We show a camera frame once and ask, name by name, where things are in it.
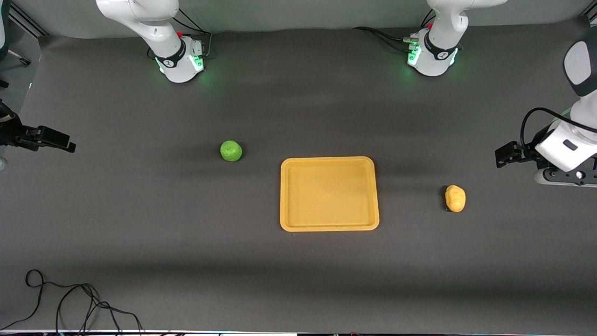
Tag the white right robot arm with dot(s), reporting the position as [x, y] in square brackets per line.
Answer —
[158, 28]

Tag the yellow plastic tray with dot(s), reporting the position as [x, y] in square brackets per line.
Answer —
[326, 196]

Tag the thin metal rod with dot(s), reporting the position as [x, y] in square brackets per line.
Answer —
[21, 58]

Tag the black metal rail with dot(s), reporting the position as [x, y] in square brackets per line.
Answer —
[28, 23]
[591, 18]

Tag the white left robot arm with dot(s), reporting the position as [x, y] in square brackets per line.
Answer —
[440, 46]

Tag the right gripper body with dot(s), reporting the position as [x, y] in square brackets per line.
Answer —
[14, 134]

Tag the yellow potato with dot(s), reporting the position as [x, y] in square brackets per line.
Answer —
[455, 198]

